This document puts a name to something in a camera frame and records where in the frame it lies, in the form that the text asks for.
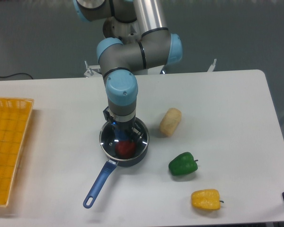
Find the beige bread loaf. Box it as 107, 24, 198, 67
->
159, 108, 182, 137

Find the red bell pepper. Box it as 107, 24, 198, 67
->
115, 140, 136, 159

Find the dark pot blue handle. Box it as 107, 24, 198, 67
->
82, 118, 151, 209

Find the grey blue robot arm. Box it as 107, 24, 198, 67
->
73, 0, 183, 141

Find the black floor cable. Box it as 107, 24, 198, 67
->
0, 72, 35, 80

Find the yellow woven basket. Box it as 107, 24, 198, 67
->
0, 97, 34, 207

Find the yellow bell pepper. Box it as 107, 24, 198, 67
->
191, 189, 224, 211

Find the green bell pepper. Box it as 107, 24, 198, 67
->
168, 152, 198, 176

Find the glass pot lid blue knob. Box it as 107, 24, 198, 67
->
99, 118, 150, 166

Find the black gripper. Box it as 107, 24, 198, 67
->
103, 107, 144, 143

